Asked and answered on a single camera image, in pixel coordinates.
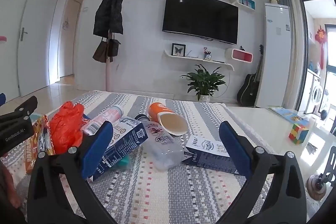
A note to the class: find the black acoustic guitar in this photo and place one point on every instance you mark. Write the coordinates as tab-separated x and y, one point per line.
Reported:
248	92

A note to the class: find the orange paper cup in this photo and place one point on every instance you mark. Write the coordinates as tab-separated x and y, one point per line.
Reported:
157	111

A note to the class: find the brown handbag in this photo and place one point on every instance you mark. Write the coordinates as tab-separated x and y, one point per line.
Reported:
99	52

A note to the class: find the blue and white carton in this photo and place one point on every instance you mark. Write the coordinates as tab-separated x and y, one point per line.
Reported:
202	155

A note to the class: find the dark blue milk carton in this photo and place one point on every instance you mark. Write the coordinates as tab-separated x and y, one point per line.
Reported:
126	140

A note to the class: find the clear plastic bottle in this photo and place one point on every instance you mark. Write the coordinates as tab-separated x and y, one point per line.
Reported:
160	145

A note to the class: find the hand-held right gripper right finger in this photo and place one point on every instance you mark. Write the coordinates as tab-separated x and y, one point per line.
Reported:
236	150

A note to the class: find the white refrigerator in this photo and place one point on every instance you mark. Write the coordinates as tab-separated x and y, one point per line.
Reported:
274	56

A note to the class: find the red knot wall hanging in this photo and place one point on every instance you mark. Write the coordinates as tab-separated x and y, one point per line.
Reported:
320	36

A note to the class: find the black handbag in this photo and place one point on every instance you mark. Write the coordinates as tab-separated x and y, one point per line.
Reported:
113	47

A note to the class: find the small heart figurine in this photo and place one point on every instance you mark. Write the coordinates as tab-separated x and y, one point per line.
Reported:
207	55

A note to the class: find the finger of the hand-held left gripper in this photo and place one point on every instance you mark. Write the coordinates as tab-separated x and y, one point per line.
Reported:
2	100
26	106

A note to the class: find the green potted plant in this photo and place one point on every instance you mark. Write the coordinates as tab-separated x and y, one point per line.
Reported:
204	79

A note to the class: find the white door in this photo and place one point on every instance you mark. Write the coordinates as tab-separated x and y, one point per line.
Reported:
36	43

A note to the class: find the red oval box shelf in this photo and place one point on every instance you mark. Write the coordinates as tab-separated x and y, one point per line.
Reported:
240	55

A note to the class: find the low curved white wall shelf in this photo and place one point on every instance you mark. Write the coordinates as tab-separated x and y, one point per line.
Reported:
194	59

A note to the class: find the small teal box shelf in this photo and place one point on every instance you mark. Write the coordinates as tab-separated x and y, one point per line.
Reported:
246	2

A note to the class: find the pink plastic bottle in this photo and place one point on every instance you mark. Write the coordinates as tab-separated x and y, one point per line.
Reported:
105	115

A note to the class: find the white washing machine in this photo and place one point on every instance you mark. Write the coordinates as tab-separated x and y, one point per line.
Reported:
315	92

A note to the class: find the person's left hand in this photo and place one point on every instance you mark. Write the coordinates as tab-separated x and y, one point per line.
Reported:
4	179

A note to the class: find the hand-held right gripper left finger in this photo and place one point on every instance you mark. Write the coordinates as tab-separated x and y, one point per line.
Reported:
97	148

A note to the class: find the orange plastic bag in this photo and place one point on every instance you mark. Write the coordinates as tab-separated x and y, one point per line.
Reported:
65	127

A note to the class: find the black padded coat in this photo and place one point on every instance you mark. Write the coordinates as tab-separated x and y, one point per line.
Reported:
110	11

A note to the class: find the orange snack packet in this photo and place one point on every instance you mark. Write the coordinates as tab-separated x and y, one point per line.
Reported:
32	150

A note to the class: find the black flat television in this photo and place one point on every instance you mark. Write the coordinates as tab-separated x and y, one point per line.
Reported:
199	16

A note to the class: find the striped woven tablecloth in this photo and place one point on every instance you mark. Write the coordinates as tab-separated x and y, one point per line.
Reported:
157	195

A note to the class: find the teal plastic item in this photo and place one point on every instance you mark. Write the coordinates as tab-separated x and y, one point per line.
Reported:
123	162

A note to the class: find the framed butterfly picture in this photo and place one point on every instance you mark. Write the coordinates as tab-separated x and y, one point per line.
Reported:
178	50

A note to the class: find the pink coat rack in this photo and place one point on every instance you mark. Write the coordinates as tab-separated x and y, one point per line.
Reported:
108	74

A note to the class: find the blue picture booklet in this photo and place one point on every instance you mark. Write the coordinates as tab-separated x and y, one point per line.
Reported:
286	114

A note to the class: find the colourful puzzle cube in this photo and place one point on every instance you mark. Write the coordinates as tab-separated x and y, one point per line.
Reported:
298	133

